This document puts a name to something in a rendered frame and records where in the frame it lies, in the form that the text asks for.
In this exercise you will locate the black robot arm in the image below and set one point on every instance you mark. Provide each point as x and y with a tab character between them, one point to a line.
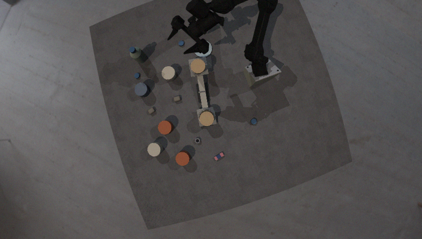
254	51

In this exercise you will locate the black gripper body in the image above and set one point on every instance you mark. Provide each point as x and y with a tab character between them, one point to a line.
195	31

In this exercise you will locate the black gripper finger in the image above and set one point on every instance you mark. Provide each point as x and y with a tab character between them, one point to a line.
193	49
174	31

